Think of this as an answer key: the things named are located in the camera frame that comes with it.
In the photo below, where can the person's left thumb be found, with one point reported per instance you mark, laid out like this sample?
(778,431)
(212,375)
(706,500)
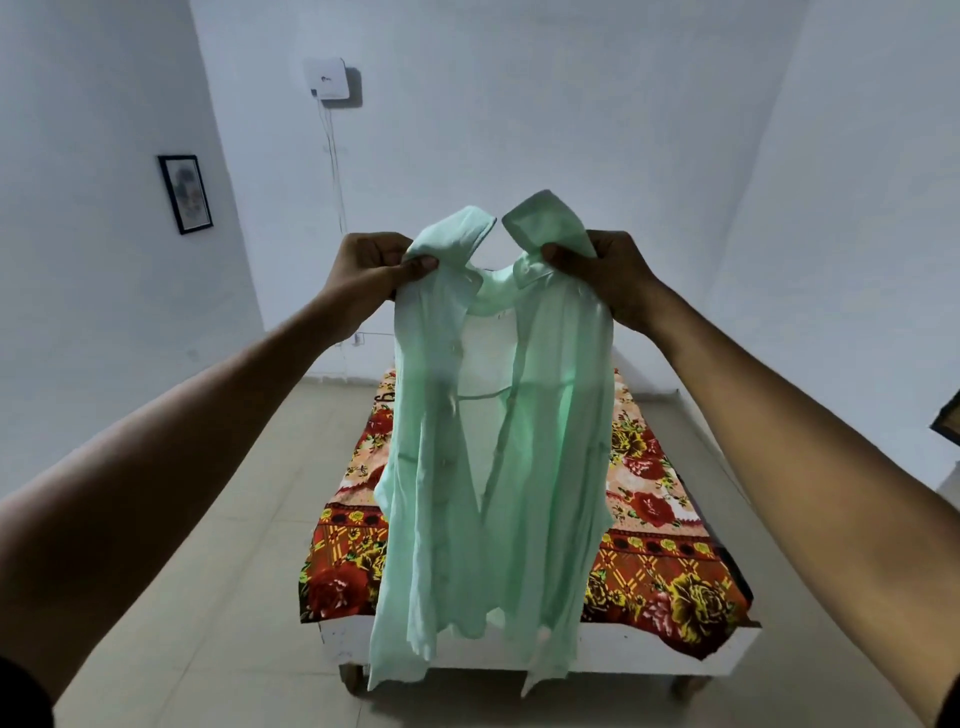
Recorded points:
(415,267)

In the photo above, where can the white bed frame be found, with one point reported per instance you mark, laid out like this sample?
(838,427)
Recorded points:
(622,649)

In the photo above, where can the white wall box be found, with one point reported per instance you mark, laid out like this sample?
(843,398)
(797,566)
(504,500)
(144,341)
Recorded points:
(328,78)

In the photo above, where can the person's right forearm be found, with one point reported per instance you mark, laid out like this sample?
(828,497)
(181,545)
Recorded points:
(817,487)

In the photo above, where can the person's left hand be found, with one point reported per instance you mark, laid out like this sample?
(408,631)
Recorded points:
(361,276)

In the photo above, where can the mint green shirt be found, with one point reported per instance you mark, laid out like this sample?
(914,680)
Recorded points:
(525,450)

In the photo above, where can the black framed picture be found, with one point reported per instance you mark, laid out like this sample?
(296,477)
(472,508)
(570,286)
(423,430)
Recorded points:
(186,193)

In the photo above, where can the red floral bedsheet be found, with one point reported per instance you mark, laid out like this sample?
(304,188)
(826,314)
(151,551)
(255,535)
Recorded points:
(660,555)

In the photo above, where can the person's right hand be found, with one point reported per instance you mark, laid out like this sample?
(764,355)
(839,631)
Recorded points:
(616,274)

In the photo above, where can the dark framed object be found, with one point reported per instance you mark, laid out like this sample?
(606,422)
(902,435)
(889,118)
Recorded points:
(948,418)

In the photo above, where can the person's left forearm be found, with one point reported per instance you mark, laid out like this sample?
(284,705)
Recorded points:
(157,480)

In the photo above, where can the person's right thumb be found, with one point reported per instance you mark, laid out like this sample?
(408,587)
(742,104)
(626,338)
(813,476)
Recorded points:
(568,257)

